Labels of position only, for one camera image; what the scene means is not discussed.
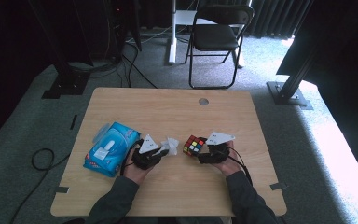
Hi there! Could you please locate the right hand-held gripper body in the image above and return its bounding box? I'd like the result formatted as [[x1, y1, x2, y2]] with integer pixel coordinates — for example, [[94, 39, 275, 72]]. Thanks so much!
[[200, 132, 236, 165]]

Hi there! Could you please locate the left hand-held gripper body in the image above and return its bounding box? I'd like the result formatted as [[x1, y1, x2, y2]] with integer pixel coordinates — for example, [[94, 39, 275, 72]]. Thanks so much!
[[132, 133, 162, 171]]

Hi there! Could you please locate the white tissue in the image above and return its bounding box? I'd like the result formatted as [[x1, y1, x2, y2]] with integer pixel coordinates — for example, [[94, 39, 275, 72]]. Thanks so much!
[[160, 136, 180, 156]]

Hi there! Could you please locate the colourful puzzle cube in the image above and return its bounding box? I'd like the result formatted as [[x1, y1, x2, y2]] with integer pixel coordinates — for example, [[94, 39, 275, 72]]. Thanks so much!
[[182, 134, 208, 157]]

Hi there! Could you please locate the blue tissue pack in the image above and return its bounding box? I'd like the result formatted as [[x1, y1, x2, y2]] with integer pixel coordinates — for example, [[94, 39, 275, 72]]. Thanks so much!
[[83, 121, 142, 178]]

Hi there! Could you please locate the person's right hand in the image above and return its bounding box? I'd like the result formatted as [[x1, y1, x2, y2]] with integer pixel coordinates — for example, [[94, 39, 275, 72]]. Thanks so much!
[[213, 140, 242, 177]]

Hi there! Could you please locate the person's left hand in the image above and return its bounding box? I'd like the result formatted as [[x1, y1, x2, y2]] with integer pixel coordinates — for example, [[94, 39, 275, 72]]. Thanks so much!
[[122, 154, 156, 187]]

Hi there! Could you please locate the black folding chair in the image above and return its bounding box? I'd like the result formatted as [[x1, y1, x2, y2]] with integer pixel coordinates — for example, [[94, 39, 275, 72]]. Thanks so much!
[[185, 4, 255, 91]]

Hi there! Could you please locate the white desk leg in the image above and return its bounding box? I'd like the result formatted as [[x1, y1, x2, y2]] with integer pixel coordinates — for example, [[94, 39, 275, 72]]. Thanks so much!
[[168, 0, 218, 65]]

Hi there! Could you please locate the black stand with square base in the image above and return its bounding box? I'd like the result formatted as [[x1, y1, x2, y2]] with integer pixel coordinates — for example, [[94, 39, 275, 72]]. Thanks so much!
[[27, 0, 90, 100]]

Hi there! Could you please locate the dark pleated curtain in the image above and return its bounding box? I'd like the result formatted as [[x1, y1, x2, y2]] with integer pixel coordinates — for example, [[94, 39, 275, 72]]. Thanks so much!
[[248, 0, 313, 40]]

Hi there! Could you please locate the right hand-held gripper cable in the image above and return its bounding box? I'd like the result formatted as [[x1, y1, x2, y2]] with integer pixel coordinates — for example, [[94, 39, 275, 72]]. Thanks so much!
[[227, 147, 254, 187]]

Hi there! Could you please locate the bundle of black floor cables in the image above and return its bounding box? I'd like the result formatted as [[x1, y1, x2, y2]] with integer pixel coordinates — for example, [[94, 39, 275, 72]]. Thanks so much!
[[68, 31, 158, 90]]

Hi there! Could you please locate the black metal stand with base plate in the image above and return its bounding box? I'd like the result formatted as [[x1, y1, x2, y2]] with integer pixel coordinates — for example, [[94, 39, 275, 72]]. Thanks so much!
[[266, 46, 314, 111]]

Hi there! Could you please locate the black looped floor cable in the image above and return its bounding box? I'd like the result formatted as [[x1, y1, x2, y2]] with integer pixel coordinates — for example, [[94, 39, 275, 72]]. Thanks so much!
[[10, 147, 72, 224]]

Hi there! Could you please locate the white floor cable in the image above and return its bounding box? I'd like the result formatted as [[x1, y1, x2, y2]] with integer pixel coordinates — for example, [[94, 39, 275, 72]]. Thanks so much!
[[125, 24, 172, 45]]

